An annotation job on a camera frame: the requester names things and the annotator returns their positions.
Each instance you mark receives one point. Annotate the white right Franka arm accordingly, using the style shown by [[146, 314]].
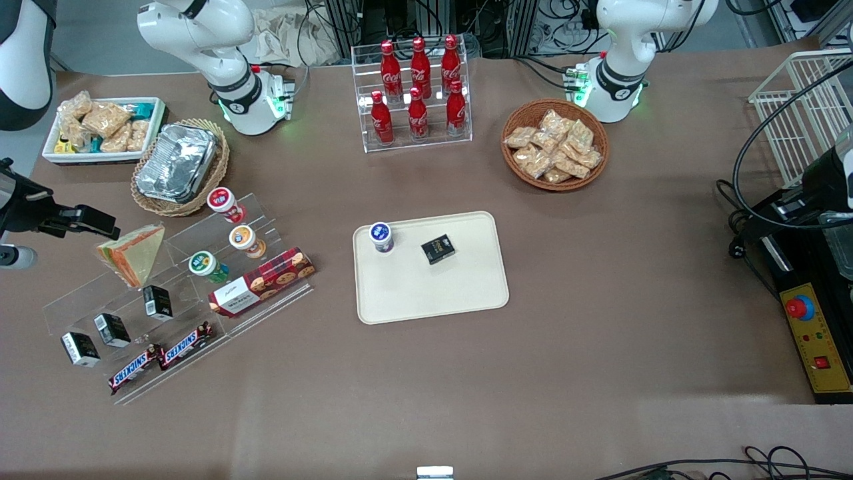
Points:
[[200, 33]]

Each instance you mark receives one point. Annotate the red Coca-Cola bottle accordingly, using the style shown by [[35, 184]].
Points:
[[382, 120], [456, 110], [451, 63], [390, 73], [418, 116], [420, 66]]

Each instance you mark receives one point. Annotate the round wicker basket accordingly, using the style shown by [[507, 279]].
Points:
[[526, 183]]

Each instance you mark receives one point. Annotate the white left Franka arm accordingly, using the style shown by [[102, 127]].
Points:
[[626, 40]]

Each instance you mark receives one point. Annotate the crumpled beige cloth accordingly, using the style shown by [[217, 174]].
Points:
[[280, 36]]

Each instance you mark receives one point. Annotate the black yellow control box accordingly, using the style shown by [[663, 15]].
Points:
[[823, 340]]

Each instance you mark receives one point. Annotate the red emergency stop button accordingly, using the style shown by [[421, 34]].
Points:
[[800, 307]]

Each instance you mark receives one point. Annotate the teal snack packet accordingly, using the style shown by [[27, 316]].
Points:
[[142, 108]]

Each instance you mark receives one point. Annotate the clear acrylic bottle rack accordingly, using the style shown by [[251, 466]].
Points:
[[433, 143]]

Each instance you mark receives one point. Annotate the red lid cup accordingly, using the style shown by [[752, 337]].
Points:
[[222, 201]]

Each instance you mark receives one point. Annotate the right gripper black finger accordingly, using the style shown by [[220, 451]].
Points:
[[100, 228], [73, 214]]

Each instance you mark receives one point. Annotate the clear acrylic stepped stand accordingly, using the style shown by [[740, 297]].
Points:
[[193, 306]]

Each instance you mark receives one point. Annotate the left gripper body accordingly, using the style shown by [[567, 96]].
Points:
[[821, 181]]

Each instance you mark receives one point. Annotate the clear cracker packet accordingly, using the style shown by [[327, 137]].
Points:
[[526, 155], [573, 166], [520, 136], [545, 141], [537, 166], [555, 122], [581, 135], [557, 176]]

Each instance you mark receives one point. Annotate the oval wicker basket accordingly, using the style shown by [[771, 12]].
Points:
[[216, 180]]

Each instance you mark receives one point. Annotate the blue lid yogurt cup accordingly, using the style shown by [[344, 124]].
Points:
[[381, 234]]

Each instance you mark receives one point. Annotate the triangular sandwich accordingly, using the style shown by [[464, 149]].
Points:
[[136, 253]]

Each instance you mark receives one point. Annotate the aluminium profile frame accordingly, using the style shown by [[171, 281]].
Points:
[[400, 20]]

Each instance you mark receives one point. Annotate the Snickers bar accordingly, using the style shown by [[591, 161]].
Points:
[[135, 368], [186, 345]]

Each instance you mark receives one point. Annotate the aluminium foil container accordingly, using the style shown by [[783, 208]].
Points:
[[176, 163]]

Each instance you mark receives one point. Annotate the beige plastic tray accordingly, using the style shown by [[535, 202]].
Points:
[[433, 293]]

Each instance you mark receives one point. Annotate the black box gold print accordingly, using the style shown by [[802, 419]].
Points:
[[438, 249]]

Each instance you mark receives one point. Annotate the small black white box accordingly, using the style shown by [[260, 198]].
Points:
[[112, 330], [80, 349], [158, 303]]

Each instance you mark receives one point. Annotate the orange lid cup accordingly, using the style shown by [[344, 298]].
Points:
[[244, 238]]

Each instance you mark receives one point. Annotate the yellow snack packet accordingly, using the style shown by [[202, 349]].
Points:
[[63, 145]]

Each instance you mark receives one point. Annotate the red rocker switch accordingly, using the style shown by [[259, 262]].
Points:
[[822, 362]]

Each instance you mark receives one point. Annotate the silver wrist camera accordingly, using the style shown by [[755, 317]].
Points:
[[16, 257]]

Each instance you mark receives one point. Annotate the green lid cup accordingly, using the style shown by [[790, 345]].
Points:
[[203, 264]]

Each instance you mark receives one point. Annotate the tan snack packet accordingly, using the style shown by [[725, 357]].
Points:
[[105, 118], [138, 135], [76, 105], [116, 140], [72, 132]]

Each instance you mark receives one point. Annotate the small white device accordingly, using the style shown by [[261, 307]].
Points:
[[434, 473]]

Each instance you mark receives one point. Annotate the white plastic bin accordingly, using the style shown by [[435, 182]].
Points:
[[100, 158]]

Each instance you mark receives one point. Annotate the red tartan cookie box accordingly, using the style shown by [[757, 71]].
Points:
[[263, 283]]

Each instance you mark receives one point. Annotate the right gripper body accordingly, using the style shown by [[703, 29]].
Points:
[[26, 205]]

